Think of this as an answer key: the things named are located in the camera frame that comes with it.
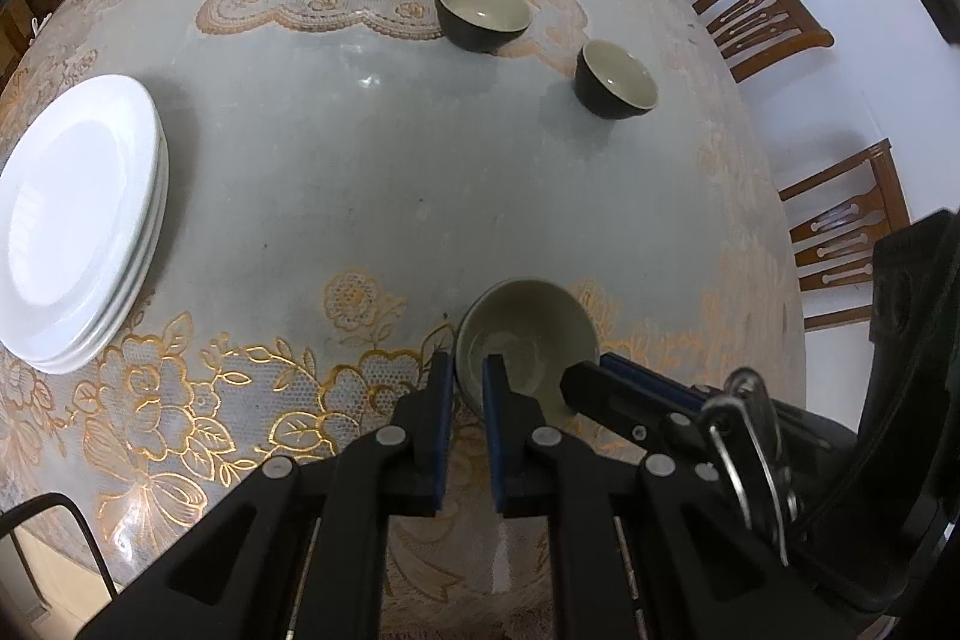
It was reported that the dark bowl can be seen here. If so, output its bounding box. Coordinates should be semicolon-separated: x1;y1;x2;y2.
454;278;601;429
434;0;532;53
573;39;659;120

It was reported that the medium white plate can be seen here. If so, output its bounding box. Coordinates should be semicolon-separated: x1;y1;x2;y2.
2;74;161;362

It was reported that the metal clip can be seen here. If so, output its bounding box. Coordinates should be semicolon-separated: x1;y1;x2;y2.
697;367;799;567

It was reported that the wooden chair near right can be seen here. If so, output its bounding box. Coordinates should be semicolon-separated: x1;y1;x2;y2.
779;138;911;333

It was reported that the wooden chair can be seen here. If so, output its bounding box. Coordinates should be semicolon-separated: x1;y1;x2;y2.
779;138;911;333
693;0;835;83

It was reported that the wooden chair far right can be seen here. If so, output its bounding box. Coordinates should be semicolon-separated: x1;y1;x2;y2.
693;0;835;83

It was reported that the lace tablecloth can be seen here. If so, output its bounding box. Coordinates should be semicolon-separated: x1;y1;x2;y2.
0;0;809;640

